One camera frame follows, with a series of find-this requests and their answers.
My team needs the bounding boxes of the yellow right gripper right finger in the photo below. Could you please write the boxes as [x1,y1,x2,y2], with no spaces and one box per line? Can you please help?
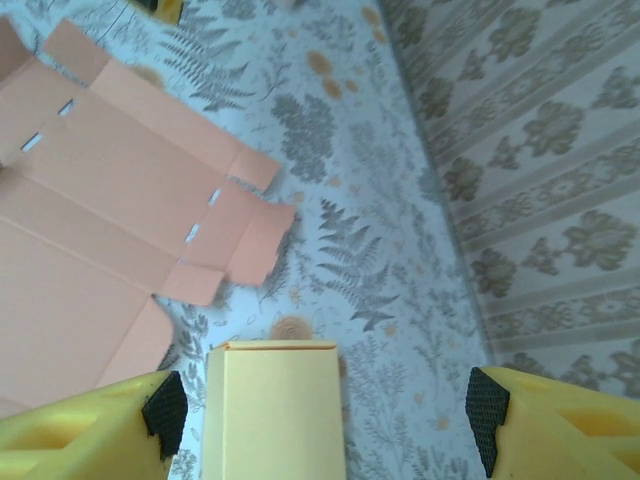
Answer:
[465,365,640,480]

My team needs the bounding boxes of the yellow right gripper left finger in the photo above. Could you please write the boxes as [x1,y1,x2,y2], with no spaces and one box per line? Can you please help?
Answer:
[0,369,189,480]

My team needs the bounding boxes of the yellow paper box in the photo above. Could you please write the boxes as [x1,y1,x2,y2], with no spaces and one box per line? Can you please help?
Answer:
[202,339,349,480]

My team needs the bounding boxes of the orange paper box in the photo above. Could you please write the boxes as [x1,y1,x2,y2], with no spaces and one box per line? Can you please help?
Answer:
[0,14,299,416]

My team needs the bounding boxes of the floral tablecloth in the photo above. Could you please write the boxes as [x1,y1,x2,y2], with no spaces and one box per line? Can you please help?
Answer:
[0,0,496,480]

